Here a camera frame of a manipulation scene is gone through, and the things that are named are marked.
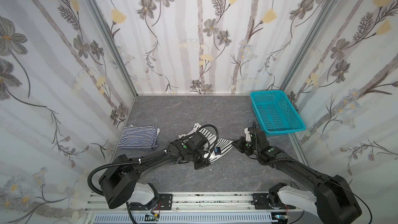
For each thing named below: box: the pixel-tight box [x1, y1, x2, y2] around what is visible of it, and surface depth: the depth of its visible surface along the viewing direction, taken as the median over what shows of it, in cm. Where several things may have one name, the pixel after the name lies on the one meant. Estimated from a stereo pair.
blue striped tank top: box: [117, 124, 161, 150], surface depth 97 cm
